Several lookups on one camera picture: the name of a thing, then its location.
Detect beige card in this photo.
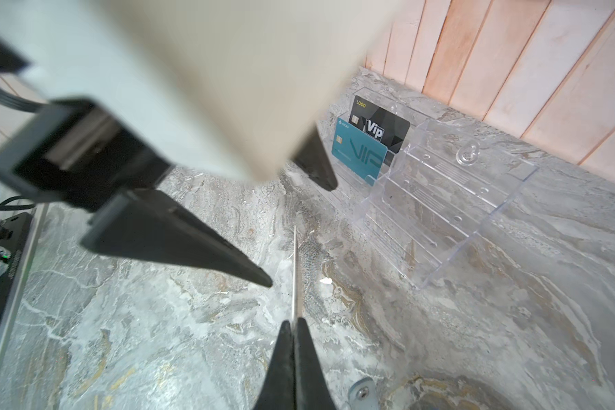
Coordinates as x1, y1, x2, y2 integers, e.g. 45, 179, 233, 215
291, 227, 303, 324

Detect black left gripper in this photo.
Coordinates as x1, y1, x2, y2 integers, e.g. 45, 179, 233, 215
0, 100, 273, 288

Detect teal VIP card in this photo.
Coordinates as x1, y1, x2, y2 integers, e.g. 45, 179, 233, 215
331, 118, 388, 186

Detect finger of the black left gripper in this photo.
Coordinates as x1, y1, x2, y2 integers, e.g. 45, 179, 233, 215
291, 126, 338, 191

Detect black card in stand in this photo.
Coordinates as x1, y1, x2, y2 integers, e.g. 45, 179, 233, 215
348, 95, 411, 167

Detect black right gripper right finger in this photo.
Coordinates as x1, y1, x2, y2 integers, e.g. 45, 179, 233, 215
293, 318, 337, 410

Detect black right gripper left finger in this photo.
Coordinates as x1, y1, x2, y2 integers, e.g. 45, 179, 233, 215
254, 320, 295, 410

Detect clear acrylic card stand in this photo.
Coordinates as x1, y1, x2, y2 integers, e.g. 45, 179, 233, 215
319, 88, 537, 289

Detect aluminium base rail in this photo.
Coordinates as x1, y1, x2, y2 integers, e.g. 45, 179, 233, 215
0, 204, 49, 371

